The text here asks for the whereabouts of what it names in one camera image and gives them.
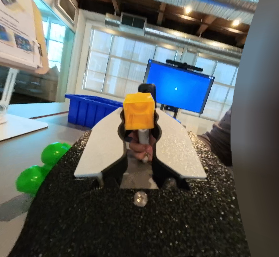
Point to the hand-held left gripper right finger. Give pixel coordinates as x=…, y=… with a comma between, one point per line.
x=181, y=150

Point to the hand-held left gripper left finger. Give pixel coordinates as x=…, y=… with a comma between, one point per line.
x=100, y=150

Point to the yellow one-stud block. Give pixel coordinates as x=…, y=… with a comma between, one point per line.
x=138, y=113

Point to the blue plastic bin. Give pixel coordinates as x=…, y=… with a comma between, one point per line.
x=87, y=111

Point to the green two-stud block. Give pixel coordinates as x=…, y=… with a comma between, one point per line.
x=52, y=152

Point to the person's right hand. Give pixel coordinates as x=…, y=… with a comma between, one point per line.
x=134, y=146

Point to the small black device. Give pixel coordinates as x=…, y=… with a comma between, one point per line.
x=170, y=108

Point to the large paned window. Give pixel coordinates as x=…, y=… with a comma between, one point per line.
x=122, y=65

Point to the black monitor stand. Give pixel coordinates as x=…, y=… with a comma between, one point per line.
x=176, y=115

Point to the black webcam bar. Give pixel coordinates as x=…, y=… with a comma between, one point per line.
x=185, y=65

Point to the blue screen monitor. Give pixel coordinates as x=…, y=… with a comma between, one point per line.
x=191, y=96

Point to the air vent grille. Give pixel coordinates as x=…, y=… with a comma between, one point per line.
x=133, y=20

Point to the instruction sheet on stand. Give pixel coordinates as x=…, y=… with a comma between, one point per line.
x=21, y=126

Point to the ceiling light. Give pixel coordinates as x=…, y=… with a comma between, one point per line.
x=187, y=10
x=235, y=22

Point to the printed instruction sheet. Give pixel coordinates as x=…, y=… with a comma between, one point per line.
x=17, y=32

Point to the silver air duct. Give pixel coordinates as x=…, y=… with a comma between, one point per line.
x=196, y=39

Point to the wall vent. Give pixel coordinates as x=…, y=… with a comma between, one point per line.
x=67, y=6

